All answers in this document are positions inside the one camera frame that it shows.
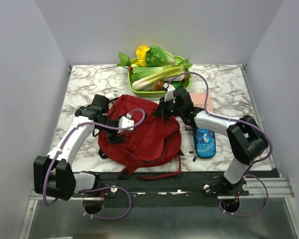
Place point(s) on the red student backpack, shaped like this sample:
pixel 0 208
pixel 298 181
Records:
pixel 154 142

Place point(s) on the pink book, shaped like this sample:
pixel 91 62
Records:
pixel 198 100

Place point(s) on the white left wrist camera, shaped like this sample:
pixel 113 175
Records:
pixel 126 123

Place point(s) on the green plastic tray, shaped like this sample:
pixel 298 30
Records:
pixel 185 83

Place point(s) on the blue dinosaur pencil case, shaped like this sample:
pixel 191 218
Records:
pixel 204 142

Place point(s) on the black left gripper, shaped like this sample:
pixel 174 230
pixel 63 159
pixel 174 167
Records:
pixel 113 139

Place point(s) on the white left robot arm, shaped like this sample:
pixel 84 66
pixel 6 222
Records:
pixel 53 175

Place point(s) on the toy celery stalk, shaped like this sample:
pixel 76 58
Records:
pixel 142 77

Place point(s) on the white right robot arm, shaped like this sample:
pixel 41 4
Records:
pixel 246 139

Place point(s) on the brown toy mushroom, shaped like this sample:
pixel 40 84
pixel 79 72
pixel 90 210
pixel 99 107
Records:
pixel 157 86

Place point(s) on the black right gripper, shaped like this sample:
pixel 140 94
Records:
pixel 161 107

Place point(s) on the green toy lettuce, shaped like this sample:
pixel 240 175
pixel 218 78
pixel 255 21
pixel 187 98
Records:
pixel 157 57

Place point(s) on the green leafy sprig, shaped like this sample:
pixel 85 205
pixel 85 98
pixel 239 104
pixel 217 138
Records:
pixel 124 60

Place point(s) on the yellow toy flower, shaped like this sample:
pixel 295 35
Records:
pixel 141 54

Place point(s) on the aluminium frame rail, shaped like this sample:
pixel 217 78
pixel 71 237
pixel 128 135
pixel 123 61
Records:
pixel 250 187

